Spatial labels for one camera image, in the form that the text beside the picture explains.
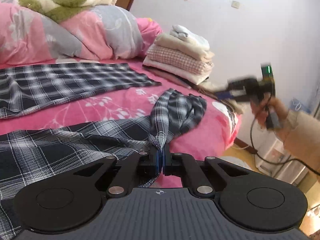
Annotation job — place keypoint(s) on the green cream fleece blanket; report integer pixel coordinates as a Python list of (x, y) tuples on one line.
[(62, 12)]

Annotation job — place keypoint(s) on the white wall socket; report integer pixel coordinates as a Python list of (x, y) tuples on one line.
[(235, 4)]

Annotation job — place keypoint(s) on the pink floral bed blanket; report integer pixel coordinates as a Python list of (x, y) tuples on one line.
[(215, 135)]

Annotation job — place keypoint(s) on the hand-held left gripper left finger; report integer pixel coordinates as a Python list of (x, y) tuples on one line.
[(157, 160)]

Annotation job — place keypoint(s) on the cream folded sweater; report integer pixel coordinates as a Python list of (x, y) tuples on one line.
[(172, 43)]

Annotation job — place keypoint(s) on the person's right forearm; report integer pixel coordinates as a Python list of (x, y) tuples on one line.
[(302, 135)]

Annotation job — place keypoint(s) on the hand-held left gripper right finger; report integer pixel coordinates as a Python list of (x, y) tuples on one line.
[(167, 160)]

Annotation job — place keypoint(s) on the pink checked folded garment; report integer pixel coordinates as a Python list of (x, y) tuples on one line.
[(172, 57)]

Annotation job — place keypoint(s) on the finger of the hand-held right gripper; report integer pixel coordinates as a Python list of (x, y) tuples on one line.
[(237, 83), (230, 96)]

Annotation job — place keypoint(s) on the person's right hand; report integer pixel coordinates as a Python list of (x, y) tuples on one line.
[(280, 107)]

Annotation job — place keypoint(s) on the black white plaid pants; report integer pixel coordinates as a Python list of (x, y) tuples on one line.
[(50, 140)]

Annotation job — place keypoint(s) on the ivory folded garment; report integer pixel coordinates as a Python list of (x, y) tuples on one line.
[(190, 76)]

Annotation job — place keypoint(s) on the white folded garment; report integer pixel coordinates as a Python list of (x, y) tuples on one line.
[(190, 36)]

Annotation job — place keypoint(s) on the white plastic drawer cabinet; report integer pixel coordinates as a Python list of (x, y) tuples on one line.
[(275, 155)]

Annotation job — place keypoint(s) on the pink floral duvet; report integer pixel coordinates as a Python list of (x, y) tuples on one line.
[(30, 37)]

